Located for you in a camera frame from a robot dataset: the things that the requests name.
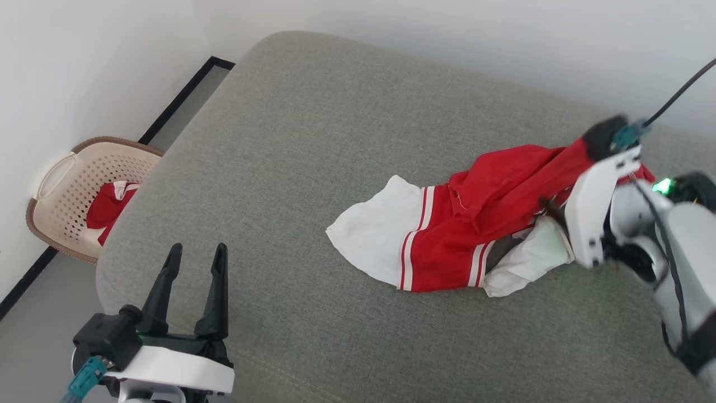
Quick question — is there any black skirting strip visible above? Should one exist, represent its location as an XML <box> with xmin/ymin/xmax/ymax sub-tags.
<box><xmin>0</xmin><ymin>56</ymin><xmax>235</xmax><ymax>321</ymax></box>

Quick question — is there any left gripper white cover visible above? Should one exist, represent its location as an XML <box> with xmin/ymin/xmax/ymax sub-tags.
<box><xmin>103</xmin><ymin>243</ymin><xmax>235</xmax><ymax>399</ymax></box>

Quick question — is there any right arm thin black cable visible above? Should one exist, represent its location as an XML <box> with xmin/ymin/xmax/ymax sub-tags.
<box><xmin>629</xmin><ymin>176</ymin><xmax>691</xmax><ymax>359</ymax></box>

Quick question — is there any red garment in basket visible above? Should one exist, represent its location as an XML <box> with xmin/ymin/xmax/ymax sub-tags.
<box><xmin>86</xmin><ymin>180</ymin><xmax>140</xmax><ymax>247</ymax></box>

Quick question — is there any right camera cable teal plug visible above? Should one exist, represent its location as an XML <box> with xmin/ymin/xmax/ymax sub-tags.
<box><xmin>611</xmin><ymin>58</ymin><xmax>716</xmax><ymax>152</ymax></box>

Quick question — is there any red and white shirt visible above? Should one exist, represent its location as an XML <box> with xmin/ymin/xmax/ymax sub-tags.
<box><xmin>326</xmin><ymin>140</ymin><xmax>656</xmax><ymax>298</ymax></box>

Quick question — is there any beige plastic laundry basket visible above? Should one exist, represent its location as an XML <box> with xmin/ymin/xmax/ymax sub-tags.
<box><xmin>26</xmin><ymin>136</ymin><xmax>164</xmax><ymax>265</ymax></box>

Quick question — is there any left camera cable teal plug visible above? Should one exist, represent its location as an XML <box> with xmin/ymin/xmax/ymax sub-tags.
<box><xmin>59</xmin><ymin>357</ymin><xmax>108</xmax><ymax>403</ymax></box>

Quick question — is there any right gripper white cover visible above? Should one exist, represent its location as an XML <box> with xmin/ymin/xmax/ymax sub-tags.
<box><xmin>540</xmin><ymin>146</ymin><xmax>716</xmax><ymax>280</ymax></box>

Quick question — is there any camera cable teal plug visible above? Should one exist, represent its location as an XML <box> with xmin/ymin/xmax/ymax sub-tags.
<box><xmin>59</xmin><ymin>357</ymin><xmax>108</xmax><ymax>403</ymax></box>
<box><xmin>611</xmin><ymin>58</ymin><xmax>716</xmax><ymax>152</ymax></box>

